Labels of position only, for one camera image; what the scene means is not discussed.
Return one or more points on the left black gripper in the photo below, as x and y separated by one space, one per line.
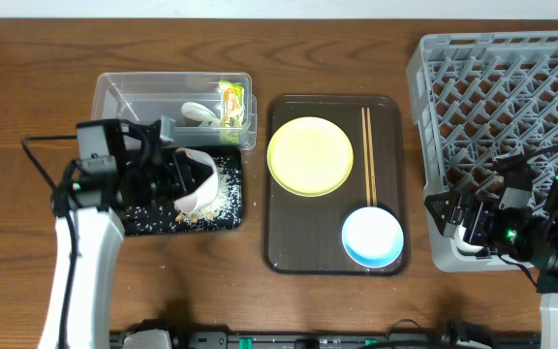
173 173

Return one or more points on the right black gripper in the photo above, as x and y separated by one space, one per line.
458 216

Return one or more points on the white bowl with food scraps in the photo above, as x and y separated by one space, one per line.
203 196

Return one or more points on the white paper cup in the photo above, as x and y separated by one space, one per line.
463 246

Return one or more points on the white napkin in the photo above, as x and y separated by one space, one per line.
200 113

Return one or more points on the wooden chopstick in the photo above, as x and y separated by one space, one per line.
371 161
365 157

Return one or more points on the light blue bowl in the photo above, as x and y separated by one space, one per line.
372 237

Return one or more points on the green orange snack wrapper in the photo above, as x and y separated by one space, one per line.
232 111

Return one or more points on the yellow plate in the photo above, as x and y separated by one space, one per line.
310 156

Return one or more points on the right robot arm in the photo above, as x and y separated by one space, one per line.
509 227

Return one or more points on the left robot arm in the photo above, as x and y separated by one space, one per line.
121 164

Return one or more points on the grey dishwasher rack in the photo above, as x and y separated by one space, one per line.
479 96

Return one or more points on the black plastic tray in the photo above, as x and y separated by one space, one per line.
163 223

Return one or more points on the pile of rice scraps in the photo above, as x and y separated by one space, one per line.
216 206

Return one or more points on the clear plastic bin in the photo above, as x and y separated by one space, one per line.
144 97

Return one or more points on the dark brown serving tray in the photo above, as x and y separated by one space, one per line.
303 235

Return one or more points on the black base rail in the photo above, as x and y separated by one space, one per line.
405 333

